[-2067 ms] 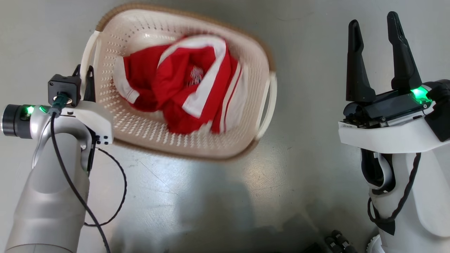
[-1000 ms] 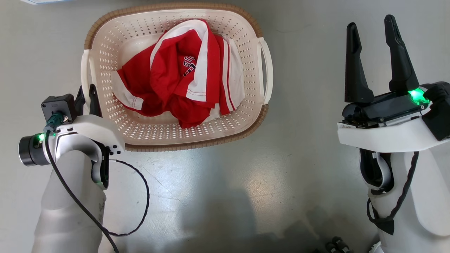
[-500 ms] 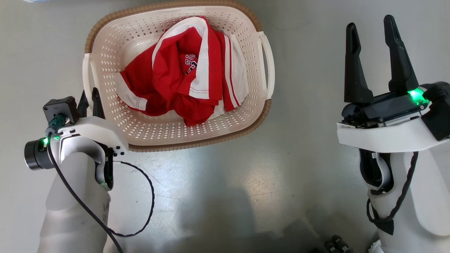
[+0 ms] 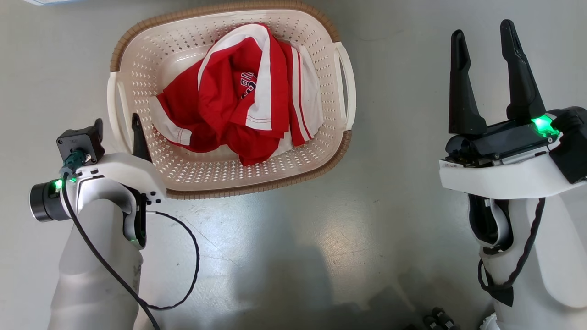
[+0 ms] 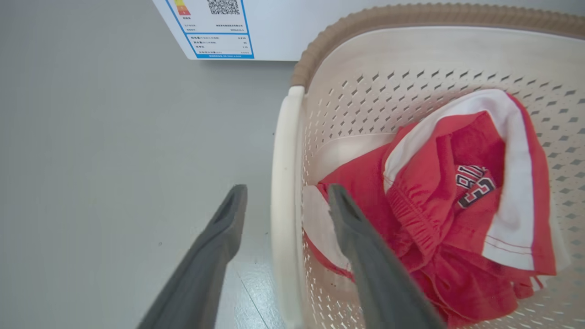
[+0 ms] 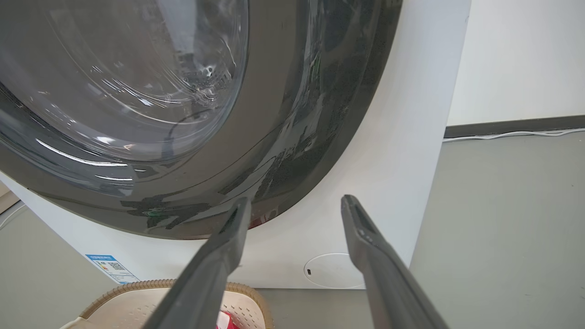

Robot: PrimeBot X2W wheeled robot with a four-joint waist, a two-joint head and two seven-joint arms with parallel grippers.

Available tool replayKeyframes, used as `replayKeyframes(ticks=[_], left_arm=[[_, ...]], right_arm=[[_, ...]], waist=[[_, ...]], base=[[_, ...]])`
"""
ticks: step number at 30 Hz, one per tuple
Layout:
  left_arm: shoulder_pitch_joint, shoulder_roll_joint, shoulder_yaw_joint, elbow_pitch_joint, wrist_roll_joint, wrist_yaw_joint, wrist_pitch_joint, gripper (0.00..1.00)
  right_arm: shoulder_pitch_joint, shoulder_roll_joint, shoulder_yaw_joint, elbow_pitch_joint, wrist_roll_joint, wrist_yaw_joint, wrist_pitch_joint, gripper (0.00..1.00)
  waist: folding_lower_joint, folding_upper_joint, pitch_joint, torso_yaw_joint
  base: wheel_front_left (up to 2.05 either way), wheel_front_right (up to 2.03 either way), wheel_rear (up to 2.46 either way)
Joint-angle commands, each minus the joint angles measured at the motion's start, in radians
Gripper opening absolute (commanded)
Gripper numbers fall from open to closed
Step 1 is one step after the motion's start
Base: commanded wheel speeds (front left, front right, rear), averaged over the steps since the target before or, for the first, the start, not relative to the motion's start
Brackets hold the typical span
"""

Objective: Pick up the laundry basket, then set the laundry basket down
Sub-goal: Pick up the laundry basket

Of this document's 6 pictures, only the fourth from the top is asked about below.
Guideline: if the red and white jersey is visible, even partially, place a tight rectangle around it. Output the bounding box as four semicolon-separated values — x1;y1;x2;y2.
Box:
149;23;325;166

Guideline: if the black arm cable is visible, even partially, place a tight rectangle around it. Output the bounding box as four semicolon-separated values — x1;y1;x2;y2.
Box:
477;196;547;308
61;172;200;330

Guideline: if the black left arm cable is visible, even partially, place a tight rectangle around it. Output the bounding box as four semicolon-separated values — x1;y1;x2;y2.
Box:
61;172;200;330

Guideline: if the cream plastic laundry basket brown rim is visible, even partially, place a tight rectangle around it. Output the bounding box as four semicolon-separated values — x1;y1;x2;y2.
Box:
106;0;357;200

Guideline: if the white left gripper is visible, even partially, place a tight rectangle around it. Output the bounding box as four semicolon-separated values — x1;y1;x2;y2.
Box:
73;113;167;205

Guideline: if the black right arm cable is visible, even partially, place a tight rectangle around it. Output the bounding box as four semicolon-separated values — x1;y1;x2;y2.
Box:
477;196;547;308

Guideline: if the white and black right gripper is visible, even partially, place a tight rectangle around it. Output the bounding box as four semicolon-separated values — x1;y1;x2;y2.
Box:
439;19;587;200

